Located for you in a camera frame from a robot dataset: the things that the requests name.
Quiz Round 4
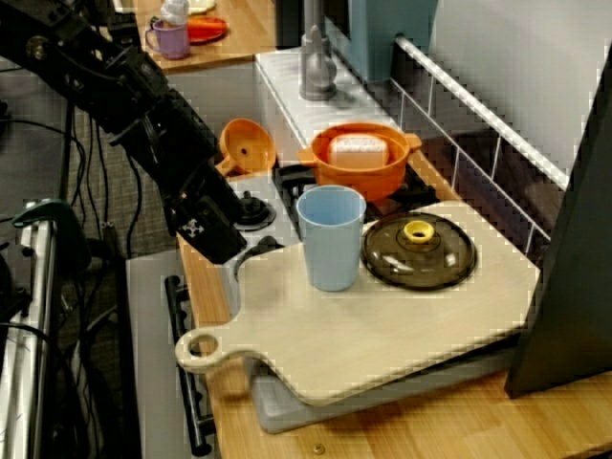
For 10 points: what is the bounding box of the grey toy stove top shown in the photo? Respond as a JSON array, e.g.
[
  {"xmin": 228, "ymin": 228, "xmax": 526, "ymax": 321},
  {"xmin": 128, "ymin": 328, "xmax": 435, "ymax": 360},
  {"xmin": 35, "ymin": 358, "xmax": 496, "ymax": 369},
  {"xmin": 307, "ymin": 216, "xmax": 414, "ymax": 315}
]
[{"xmin": 200, "ymin": 171, "xmax": 520, "ymax": 434}]

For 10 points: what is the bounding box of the black burner grate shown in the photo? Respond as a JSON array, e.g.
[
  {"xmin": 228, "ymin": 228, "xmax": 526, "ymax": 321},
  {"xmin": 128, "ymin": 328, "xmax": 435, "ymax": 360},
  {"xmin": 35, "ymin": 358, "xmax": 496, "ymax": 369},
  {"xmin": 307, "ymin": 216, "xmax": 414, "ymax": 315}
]
[{"xmin": 273, "ymin": 162, "xmax": 441, "ymax": 216}]

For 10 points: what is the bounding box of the orange plate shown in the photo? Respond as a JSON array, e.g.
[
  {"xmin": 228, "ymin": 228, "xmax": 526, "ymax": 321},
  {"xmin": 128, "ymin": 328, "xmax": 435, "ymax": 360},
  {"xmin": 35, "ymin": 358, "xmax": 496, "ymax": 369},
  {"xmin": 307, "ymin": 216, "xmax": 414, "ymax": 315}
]
[{"xmin": 186, "ymin": 15, "xmax": 230, "ymax": 45}]

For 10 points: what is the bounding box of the white item in mug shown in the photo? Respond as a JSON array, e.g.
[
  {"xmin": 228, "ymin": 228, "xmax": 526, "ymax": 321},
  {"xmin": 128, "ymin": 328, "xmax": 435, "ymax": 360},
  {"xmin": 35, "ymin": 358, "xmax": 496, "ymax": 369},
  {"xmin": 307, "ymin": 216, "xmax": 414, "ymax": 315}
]
[{"xmin": 160, "ymin": 0, "xmax": 190, "ymax": 25}]

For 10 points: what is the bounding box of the purple plastic mug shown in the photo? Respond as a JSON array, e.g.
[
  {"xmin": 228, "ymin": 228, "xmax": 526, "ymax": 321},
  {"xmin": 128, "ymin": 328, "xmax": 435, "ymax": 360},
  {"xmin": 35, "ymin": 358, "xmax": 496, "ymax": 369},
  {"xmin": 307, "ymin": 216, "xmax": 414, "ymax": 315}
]
[{"xmin": 144, "ymin": 17, "xmax": 191, "ymax": 61}]

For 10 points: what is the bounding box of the white sponge block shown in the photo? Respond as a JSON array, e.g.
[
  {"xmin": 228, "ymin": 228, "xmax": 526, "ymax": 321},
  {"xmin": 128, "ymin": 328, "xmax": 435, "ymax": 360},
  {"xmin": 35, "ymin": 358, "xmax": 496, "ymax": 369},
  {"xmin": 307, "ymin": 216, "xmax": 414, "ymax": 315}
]
[{"xmin": 326, "ymin": 133, "xmax": 391, "ymax": 168}]

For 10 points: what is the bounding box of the dark slanted panel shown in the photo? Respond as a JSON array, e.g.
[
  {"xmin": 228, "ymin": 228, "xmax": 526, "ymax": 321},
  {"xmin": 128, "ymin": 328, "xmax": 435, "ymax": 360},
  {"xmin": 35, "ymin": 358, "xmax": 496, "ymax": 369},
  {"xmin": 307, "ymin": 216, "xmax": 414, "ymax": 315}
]
[{"xmin": 504, "ymin": 61, "xmax": 612, "ymax": 401}]

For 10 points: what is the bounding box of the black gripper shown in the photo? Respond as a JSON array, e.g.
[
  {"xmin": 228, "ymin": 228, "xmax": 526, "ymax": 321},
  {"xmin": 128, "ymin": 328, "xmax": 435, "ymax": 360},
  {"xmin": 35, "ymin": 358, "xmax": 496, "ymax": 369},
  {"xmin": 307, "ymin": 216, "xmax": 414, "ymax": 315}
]
[{"xmin": 142, "ymin": 88, "xmax": 248, "ymax": 265}]

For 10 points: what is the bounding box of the black cable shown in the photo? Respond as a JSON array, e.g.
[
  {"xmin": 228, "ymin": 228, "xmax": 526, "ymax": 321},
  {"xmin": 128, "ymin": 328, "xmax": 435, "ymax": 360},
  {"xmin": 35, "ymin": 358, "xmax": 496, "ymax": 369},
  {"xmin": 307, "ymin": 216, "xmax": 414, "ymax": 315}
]
[{"xmin": 121, "ymin": 152, "xmax": 144, "ymax": 257}]

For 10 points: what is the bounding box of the black stove knob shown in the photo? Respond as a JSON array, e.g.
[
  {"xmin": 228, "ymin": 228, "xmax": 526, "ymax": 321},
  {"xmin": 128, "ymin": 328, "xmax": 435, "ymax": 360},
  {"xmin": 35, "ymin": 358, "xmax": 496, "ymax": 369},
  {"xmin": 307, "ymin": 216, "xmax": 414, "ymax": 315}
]
[{"xmin": 236, "ymin": 190, "xmax": 278, "ymax": 233}]

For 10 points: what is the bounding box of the glass lid with yellow knob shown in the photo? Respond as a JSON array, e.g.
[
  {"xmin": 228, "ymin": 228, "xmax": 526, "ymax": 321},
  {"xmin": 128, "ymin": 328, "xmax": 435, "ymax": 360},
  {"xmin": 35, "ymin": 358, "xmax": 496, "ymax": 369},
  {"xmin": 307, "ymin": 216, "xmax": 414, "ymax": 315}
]
[{"xmin": 360, "ymin": 212, "xmax": 478, "ymax": 291}]

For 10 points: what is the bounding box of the light wooden cutting board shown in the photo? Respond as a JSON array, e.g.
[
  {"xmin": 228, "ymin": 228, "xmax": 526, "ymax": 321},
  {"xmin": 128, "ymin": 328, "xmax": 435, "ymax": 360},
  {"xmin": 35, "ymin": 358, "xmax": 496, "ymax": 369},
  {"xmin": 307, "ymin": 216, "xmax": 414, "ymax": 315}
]
[{"xmin": 174, "ymin": 199, "xmax": 543, "ymax": 407}]

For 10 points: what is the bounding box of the orange plastic funnel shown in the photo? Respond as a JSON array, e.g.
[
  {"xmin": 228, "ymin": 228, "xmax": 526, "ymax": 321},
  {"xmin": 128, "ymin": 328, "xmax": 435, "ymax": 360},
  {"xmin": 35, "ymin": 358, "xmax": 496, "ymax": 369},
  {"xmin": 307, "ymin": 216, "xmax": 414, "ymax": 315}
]
[{"xmin": 213, "ymin": 118, "xmax": 278, "ymax": 177}]

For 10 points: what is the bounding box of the white toy sink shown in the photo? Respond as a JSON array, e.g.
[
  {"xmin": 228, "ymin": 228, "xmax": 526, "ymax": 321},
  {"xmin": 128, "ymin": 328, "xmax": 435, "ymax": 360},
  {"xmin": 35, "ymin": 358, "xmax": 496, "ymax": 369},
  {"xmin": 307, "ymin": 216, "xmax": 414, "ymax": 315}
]
[{"xmin": 150, "ymin": 47, "xmax": 403, "ymax": 187}]

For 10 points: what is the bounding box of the aluminium frame rail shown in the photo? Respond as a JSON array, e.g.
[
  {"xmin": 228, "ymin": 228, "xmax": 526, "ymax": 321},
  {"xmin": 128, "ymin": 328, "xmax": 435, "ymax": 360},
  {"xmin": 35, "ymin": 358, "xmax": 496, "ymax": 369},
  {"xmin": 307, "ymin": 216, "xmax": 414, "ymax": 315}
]
[{"xmin": 0, "ymin": 205, "xmax": 61, "ymax": 459}]

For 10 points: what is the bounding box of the teal box with black window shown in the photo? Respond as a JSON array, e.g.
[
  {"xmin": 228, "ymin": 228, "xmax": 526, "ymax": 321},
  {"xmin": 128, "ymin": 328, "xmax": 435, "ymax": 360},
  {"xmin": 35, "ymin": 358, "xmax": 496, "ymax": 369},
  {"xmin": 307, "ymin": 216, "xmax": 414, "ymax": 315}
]
[{"xmin": 346, "ymin": 0, "xmax": 439, "ymax": 82}]

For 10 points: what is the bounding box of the orange plastic pot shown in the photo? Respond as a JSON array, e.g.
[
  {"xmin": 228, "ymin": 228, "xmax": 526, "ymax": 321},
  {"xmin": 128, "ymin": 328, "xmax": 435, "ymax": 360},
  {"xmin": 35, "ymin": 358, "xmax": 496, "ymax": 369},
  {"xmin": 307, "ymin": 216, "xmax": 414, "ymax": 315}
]
[{"xmin": 296, "ymin": 122, "xmax": 423, "ymax": 203}]

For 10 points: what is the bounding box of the light blue plastic cup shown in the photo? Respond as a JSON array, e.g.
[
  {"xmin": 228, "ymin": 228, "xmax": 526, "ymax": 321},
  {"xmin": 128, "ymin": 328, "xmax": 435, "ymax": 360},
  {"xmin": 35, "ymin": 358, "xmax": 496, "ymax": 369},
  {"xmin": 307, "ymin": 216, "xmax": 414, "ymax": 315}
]
[{"xmin": 295, "ymin": 185, "xmax": 368, "ymax": 293}]

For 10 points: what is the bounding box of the grey toy faucet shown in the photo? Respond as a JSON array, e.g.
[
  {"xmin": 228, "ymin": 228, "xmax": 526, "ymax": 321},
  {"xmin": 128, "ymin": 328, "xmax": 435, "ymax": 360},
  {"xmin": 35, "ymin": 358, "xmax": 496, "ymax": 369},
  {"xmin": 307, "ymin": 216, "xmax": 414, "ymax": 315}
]
[{"xmin": 298, "ymin": 0, "xmax": 339, "ymax": 101}]

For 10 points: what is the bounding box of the black oven door handle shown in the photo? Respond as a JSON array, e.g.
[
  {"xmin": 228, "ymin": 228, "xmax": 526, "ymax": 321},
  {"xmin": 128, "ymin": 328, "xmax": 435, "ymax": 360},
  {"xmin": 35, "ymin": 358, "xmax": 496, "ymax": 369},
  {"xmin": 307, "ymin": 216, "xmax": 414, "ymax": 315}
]
[{"xmin": 164, "ymin": 274, "xmax": 214, "ymax": 456}]

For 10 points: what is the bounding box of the white toy oven front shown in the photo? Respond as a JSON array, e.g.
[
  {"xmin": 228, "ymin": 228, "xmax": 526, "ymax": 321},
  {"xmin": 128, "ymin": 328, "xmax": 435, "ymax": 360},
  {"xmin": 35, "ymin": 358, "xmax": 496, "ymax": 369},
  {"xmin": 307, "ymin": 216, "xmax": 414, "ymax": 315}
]
[{"xmin": 126, "ymin": 252, "xmax": 216, "ymax": 459}]

